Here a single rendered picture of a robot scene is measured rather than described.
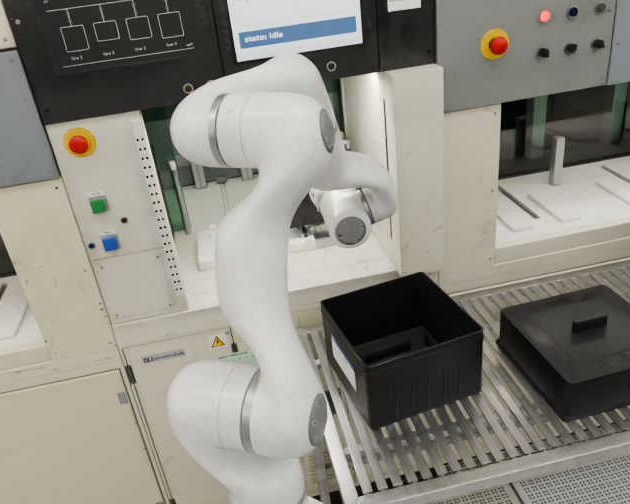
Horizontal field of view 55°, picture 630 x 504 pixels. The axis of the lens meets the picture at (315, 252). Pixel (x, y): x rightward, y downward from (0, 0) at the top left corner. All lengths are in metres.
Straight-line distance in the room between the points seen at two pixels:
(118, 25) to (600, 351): 1.21
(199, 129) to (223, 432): 0.41
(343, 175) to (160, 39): 0.51
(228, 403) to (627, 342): 0.92
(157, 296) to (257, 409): 0.82
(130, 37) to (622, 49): 1.15
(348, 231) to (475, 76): 0.55
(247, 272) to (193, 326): 0.86
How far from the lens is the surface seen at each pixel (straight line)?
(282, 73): 0.90
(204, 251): 1.82
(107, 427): 1.85
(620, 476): 2.37
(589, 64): 1.67
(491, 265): 1.77
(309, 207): 1.75
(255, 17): 1.37
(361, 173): 1.11
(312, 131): 0.76
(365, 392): 1.29
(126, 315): 1.63
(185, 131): 0.83
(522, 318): 1.49
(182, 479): 2.00
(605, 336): 1.47
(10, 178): 1.49
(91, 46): 1.39
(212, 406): 0.86
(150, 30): 1.37
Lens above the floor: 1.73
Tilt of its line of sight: 29 degrees down
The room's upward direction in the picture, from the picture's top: 7 degrees counter-clockwise
